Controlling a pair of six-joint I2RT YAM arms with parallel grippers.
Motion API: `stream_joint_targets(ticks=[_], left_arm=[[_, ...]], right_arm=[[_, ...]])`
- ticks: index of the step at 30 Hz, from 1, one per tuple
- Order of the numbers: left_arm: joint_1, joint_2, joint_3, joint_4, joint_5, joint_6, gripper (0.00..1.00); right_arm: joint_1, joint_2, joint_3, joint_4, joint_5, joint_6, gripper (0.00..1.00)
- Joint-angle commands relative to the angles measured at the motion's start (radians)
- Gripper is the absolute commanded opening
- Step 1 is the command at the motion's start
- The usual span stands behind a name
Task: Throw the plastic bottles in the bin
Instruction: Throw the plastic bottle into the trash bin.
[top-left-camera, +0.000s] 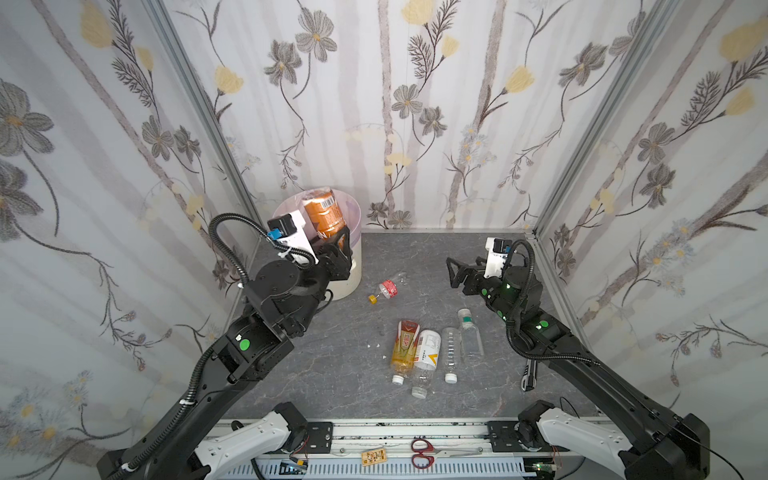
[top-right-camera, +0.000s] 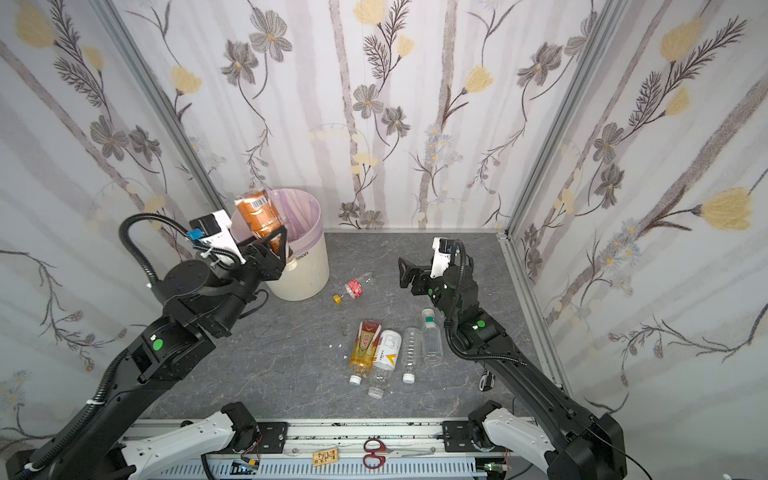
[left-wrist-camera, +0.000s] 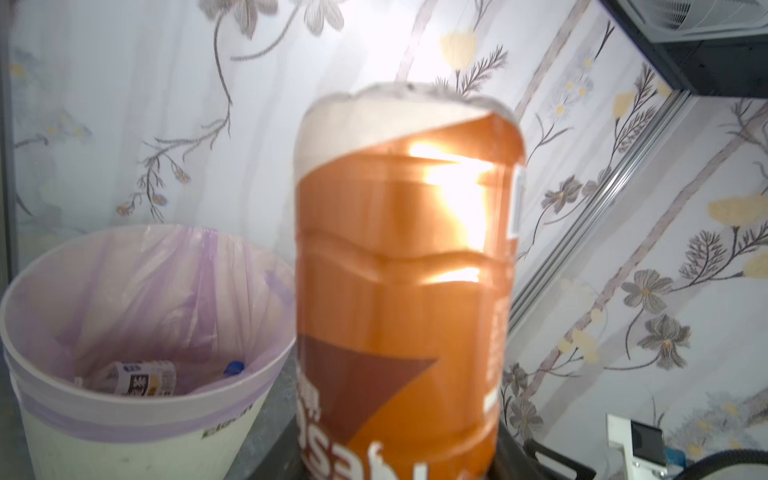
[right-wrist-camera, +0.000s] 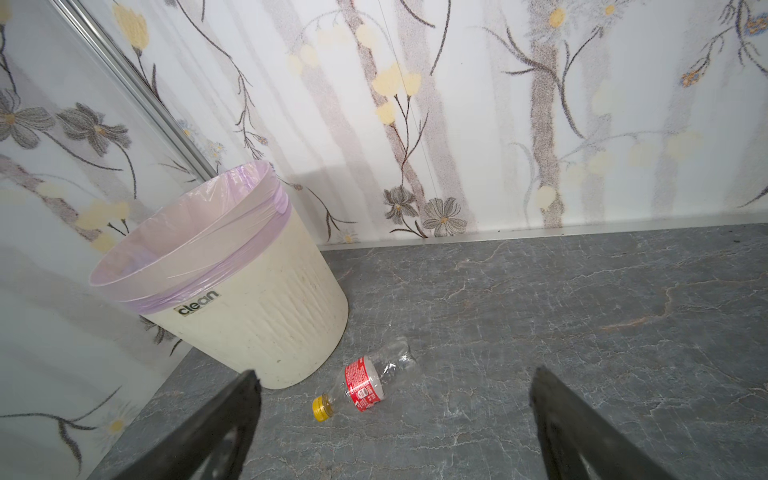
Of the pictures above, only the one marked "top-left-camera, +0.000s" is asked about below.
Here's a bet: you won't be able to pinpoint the brown coffee bottle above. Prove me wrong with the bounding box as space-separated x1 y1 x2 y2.
302 187 346 239

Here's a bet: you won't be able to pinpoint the small bottle yellow cap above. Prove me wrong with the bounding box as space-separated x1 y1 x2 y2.
368 272 408 305

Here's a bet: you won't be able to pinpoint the clear bottle green band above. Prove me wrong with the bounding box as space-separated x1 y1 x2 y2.
457 308 484 362

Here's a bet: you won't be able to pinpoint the clear ribbed bottle white cap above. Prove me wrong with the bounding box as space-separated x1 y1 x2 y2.
440 327 461 385

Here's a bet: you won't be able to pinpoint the yellow tea bottle red label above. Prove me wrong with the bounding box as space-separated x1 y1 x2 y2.
390 320 420 385

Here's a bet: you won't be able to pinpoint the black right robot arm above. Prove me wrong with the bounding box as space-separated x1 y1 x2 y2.
446 238 711 479

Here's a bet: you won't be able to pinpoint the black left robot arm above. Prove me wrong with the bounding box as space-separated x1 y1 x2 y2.
97 213 352 479

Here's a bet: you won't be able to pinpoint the purple plastic bin liner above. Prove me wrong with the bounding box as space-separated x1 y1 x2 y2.
271 188 362 246

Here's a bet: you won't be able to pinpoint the cream plastic trash bin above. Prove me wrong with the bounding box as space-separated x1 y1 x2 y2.
271 188 362 301

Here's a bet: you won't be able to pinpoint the clear bottle white yellow label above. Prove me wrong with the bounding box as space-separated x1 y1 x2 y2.
410 330 441 400

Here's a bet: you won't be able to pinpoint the yellow tag card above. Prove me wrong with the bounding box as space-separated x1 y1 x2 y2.
361 448 388 467

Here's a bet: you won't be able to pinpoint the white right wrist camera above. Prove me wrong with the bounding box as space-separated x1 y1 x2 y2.
484 237 514 278

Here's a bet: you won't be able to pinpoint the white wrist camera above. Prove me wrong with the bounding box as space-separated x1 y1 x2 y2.
267 210 318 267
484 237 514 278

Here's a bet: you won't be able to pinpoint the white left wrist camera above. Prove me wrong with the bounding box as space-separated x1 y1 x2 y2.
267 210 318 267

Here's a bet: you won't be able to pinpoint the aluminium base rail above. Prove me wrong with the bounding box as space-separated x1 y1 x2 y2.
197 417 595 463

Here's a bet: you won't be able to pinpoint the red handled scissors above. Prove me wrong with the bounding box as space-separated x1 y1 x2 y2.
410 438 483 470

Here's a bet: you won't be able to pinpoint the white perforated cable duct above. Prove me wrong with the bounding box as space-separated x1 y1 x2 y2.
257 457 537 479

